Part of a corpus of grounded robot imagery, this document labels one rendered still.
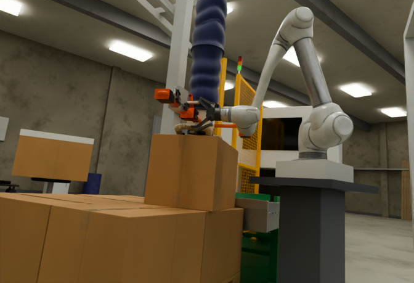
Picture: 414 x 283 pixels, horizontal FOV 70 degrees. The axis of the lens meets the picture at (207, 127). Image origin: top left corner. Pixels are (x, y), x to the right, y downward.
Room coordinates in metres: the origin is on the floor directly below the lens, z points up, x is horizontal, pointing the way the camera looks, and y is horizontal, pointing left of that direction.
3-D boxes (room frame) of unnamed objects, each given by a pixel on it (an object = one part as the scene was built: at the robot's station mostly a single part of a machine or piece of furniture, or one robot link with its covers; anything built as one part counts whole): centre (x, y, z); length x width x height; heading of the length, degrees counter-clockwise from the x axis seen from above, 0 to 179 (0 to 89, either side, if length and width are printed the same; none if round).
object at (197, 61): (1.96, 0.04, 1.68); 0.22 x 0.22 x 1.04
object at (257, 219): (2.26, -0.15, 0.47); 0.70 x 0.03 x 0.15; 63
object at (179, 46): (3.38, 0.42, 1.50); 0.30 x 0.30 x 3.00; 63
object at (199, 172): (1.95, 0.04, 0.74); 0.60 x 0.40 x 0.40; 163
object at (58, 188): (8.88, 4.20, 0.66); 0.74 x 0.60 x 1.32; 38
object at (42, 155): (2.86, 1.41, 0.82); 0.60 x 0.40 x 0.40; 114
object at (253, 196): (3.74, -0.60, 0.60); 1.60 x 0.11 x 0.09; 153
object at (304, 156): (1.71, -0.63, 0.87); 0.22 x 0.18 x 0.06; 132
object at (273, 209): (3.16, -0.97, 0.50); 2.31 x 0.05 x 0.19; 153
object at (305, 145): (1.69, -0.62, 1.01); 0.18 x 0.16 x 0.22; 7
